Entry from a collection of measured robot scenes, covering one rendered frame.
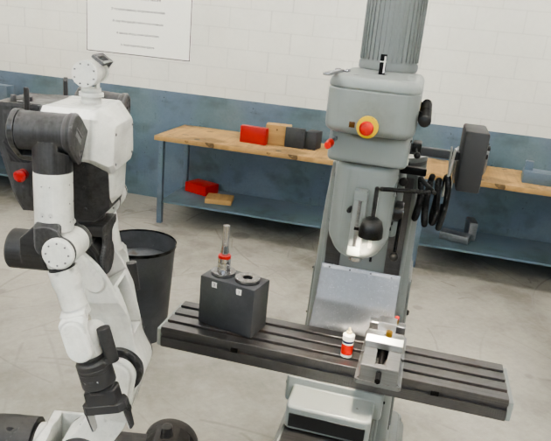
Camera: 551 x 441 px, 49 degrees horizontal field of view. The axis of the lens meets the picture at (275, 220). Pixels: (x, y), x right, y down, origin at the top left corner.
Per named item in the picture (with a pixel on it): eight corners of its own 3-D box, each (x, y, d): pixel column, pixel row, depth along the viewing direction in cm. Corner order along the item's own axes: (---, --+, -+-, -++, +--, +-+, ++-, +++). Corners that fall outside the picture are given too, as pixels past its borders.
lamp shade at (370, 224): (360, 240, 178) (363, 220, 176) (356, 231, 184) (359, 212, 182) (384, 241, 178) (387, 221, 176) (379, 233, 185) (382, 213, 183)
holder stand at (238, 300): (250, 339, 215) (254, 287, 208) (198, 321, 223) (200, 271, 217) (265, 325, 225) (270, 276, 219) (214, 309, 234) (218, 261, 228)
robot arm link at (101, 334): (72, 380, 154) (59, 340, 151) (88, 359, 164) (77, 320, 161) (115, 375, 152) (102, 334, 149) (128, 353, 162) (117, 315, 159)
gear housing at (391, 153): (407, 171, 179) (412, 137, 176) (325, 159, 184) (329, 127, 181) (411, 150, 210) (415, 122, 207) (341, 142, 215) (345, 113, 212)
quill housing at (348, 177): (385, 266, 193) (401, 168, 183) (321, 255, 197) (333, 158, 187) (389, 247, 210) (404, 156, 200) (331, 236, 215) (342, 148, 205)
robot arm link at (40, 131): (14, 172, 138) (11, 112, 134) (30, 164, 147) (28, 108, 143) (65, 176, 138) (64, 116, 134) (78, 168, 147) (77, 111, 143)
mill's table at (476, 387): (512, 423, 194) (517, 402, 192) (154, 345, 220) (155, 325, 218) (504, 384, 216) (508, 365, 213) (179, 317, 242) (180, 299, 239)
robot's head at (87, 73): (71, 94, 153) (70, 59, 151) (84, 90, 163) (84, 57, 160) (97, 97, 154) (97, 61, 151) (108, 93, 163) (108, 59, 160)
